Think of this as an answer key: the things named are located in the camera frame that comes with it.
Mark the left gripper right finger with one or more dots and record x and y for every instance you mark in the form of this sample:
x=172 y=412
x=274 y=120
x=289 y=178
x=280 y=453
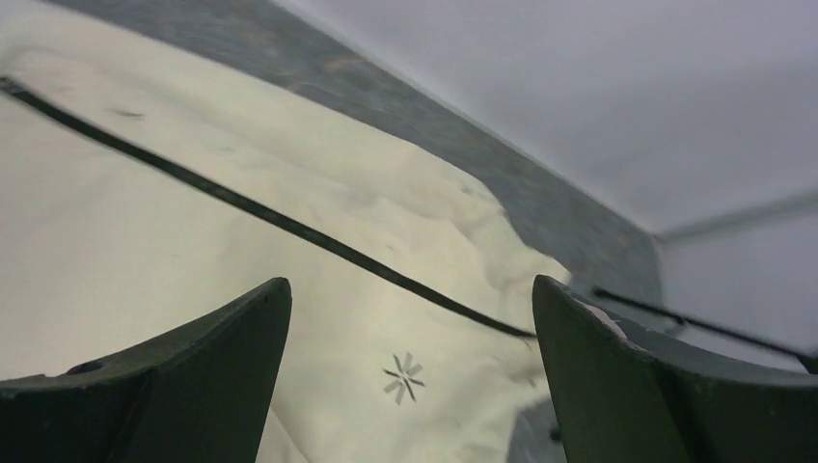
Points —
x=626 y=393

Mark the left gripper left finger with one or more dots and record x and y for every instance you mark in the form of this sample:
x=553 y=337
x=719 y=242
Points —
x=198 y=393

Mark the cream zip-up jacket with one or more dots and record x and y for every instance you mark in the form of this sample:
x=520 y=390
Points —
x=100 y=251

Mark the black perforated music stand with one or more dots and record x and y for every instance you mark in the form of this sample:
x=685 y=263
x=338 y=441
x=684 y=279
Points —
x=807 y=359

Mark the aluminium frame rail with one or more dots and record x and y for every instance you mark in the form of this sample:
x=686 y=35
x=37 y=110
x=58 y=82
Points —
x=741 y=218

